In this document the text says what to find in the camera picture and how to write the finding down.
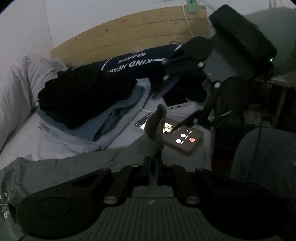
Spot green wall charger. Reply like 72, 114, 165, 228
186, 0, 198, 15

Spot blue grey folded clothes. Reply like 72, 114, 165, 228
37, 85, 149, 151

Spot white charging cable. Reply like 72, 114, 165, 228
182, 4, 195, 38

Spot black folded garment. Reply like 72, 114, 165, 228
38, 69, 137, 130

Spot smartphone with lit screen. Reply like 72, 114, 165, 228
134, 112, 204, 155

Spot navy printed pillow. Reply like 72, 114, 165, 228
66, 44, 182, 79

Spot wooden headboard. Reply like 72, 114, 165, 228
51, 5, 210, 66

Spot grey green garment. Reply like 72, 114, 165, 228
0, 104, 168, 241

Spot white cased smartphone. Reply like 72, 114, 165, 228
162, 89, 190, 110

